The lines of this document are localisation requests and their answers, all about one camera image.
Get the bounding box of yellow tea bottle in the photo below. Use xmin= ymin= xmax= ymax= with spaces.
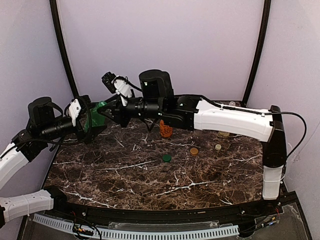
xmin=217 ymin=131 xmax=230 ymax=138

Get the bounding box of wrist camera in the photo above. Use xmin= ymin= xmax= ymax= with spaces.
xmin=64 ymin=98 xmax=82 ymax=127
xmin=101 ymin=72 xmax=135 ymax=107

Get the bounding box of orange juice bottle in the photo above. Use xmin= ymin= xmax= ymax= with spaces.
xmin=159 ymin=120 xmax=173 ymax=138

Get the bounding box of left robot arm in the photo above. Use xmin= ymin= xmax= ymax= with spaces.
xmin=0 ymin=95 xmax=102 ymax=226

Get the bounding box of right black frame post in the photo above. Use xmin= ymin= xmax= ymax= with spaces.
xmin=241 ymin=0 xmax=272 ymax=107

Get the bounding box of white cable tray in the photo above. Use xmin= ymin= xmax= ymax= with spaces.
xmin=33 ymin=213 xmax=240 ymax=240

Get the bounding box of dark green bottle cap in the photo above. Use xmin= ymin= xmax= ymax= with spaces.
xmin=162 ymin=154 xmax=172 ymax=163

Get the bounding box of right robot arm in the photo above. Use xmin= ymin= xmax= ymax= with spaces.
xmin=98 ymin=69 xmax=290 ymax=201

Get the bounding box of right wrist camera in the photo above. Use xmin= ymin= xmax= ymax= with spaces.
xmin=101 ymin=72 xmax=135 ymax=107

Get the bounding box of pale yellow bottle cap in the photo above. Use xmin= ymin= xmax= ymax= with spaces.
xmin=215 ymin=144 xmax=222 ymax=151

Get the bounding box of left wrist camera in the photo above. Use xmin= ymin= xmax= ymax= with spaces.
xmin=64 ymin=98 xmax=82 ymax=127

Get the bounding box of black frame post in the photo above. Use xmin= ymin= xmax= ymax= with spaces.
xmin=241 ymin=0 xmax=272 ymax=107
xmin=49 ymin=0 xmax=79 ymax=97

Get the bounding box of black front rail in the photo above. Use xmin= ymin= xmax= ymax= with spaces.
xmin=44 ymin=191 xmax=298 ymax=231

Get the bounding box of gold bottle cap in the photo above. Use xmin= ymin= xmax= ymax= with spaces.
xmin=189 ymin=147 xmax=199 ymax=156

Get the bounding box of left black frame post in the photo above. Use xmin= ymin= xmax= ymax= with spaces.
xmin=49 ymin=0 xmax=79 ymax=97

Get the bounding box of green plastic bottle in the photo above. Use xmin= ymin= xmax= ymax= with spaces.
xmin=90 ymin=101 xmax=107 ymax=128

